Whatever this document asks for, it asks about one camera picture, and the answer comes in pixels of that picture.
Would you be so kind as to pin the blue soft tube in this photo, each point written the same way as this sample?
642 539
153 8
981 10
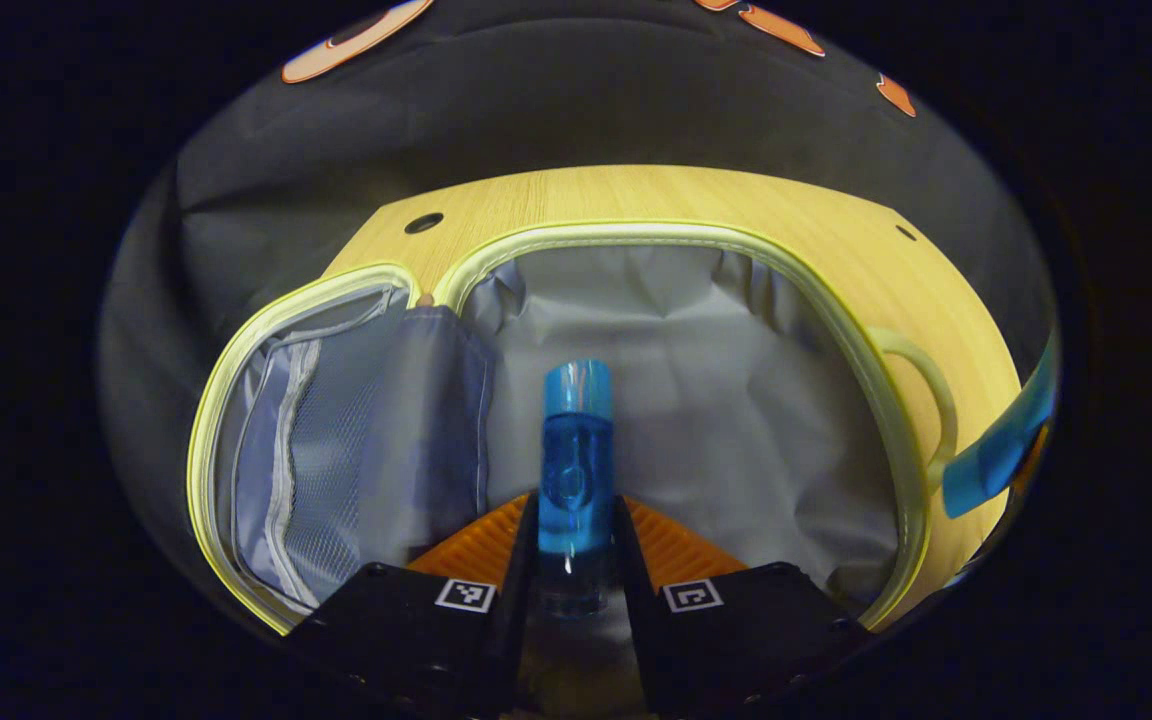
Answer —
996 450

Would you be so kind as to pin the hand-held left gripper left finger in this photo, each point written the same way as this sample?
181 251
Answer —
519 620

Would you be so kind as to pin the cream yellow suitcase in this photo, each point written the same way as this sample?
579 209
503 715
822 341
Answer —
696 400

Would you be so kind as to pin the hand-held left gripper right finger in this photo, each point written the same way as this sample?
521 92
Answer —
636 620

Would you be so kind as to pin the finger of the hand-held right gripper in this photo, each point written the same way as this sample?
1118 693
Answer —
1034 460

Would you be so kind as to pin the blue cylindrical bottle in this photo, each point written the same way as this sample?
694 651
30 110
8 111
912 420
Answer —
576 460

